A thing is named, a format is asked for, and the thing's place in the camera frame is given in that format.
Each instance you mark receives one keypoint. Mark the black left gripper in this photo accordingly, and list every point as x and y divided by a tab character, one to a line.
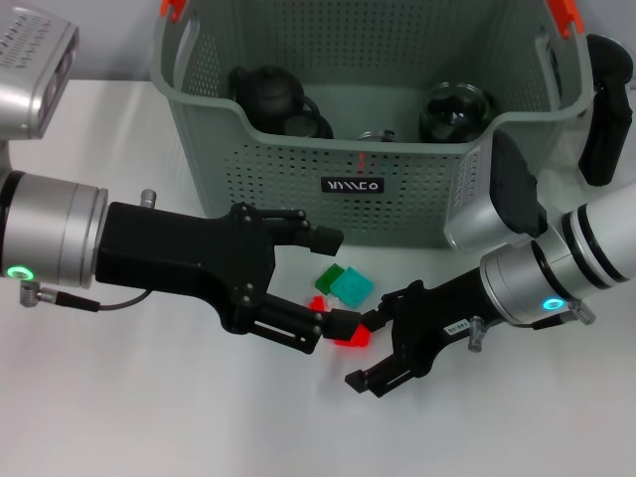
184	253

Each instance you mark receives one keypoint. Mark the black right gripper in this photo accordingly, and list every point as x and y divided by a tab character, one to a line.
437	313

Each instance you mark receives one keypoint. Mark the large red toy brick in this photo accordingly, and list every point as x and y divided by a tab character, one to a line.
362	339

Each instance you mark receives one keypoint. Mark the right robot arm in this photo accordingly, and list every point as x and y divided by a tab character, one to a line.
571	258

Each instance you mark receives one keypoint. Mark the grey-green perforated storage bin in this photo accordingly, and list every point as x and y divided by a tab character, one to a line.
397	208

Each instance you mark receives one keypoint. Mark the small green toy brick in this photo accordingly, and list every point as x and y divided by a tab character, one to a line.
327	278

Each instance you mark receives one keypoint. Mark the small red toy brick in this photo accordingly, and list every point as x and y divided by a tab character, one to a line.
316	303

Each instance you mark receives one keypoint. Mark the teal toy brick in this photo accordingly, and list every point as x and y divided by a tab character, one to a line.
354	287

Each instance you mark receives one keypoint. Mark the black clay teapot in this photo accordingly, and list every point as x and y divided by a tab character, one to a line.
268	94

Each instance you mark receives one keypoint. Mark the black curved stand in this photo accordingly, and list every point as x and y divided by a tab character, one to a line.
603	114

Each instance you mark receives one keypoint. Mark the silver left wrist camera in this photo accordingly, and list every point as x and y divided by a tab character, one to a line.
30	84

